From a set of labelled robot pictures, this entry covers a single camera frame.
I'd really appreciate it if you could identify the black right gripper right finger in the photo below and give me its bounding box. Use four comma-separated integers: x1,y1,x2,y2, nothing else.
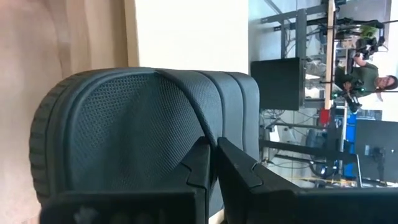
217,137,295,224

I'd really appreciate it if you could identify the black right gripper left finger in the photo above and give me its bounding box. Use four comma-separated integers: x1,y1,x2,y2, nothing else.
155,136,215,192

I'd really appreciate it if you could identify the black rubber slide sandal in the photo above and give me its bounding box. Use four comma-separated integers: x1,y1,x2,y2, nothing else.
29,67,261,224

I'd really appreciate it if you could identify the black table beam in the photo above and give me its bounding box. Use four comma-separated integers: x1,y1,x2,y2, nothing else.
259,139,358,162

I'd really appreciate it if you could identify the red box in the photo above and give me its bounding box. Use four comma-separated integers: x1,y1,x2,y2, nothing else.
319,108,331,127

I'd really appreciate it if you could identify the black monitor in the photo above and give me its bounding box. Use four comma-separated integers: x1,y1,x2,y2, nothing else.
354,119,398,184
250,57,307,112

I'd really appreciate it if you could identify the blue bin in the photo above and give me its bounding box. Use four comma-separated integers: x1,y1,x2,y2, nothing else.
343,113,358,180

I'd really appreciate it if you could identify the wooden background table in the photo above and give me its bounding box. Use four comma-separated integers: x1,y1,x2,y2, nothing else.
324,0,336,110

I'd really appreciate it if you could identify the person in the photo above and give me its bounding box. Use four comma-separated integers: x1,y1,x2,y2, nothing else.
334,55,398,102

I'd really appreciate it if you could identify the grey metal rack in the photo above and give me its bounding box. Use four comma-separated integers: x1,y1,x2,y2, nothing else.
259,0,330,60

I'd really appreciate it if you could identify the green background plant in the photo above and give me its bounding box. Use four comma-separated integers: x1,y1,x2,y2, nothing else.
360,24,379,40

